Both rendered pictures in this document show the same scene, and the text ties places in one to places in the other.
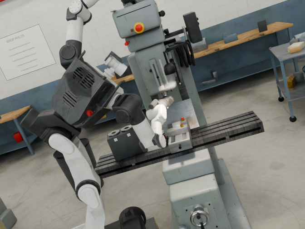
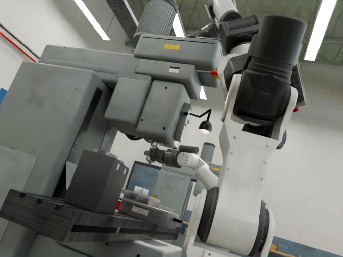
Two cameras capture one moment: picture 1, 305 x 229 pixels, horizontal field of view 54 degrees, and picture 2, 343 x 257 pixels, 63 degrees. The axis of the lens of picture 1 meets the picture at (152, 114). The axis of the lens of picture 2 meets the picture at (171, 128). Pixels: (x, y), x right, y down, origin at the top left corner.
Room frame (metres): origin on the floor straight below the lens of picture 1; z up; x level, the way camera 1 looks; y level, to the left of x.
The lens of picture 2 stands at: (1.66, 1.28, 0.99)
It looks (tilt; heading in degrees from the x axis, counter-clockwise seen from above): 16 degrees up; 282
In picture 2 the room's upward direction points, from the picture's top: 17 degrees clockwise
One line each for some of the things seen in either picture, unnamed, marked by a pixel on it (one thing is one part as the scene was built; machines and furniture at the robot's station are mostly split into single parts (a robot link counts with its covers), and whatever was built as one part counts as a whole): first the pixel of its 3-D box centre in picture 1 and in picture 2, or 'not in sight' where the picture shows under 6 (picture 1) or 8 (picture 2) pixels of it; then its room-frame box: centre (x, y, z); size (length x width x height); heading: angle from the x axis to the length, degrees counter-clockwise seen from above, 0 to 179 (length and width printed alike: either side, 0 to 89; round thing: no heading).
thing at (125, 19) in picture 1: (139, 17); (180, 60); (2.02, -0.13, 1.81); 0.47 x 0.26 x 0.16; 172
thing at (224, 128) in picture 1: (175, 145); (125, 223); (2.01, -0.08, 0.88); 1.24 x 0.23 x 0.08; 82
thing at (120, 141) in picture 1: (125, 141); (100, 181); (2.07, 0.26, 1.02); 0.22 x 0.12 x 0.20; 92
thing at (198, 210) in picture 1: (199, 215); not in sight; (1.51, -0.06, 0.62); 0.16 x 0.12 x 0.12; 172
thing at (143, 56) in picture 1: (156, 67); (164, 114); (2.01, -0.13, 1.47); 0.21 x 0.19 x 0.32; 82
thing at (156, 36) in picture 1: (146, 37); (169, 79); (2.05, -0.14, 1.68); 0.34 x 0.24 x 0.10; 172
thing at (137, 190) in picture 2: (176, 124); (140, 194); (2.01, -0.14, 1.03); 0.06 x 0.05 x 0.06; 79
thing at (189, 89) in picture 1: (181, 124); (25, 208); (2.62, -0.22, 0.78); 0.50 x 0.47 x 1.56; 172
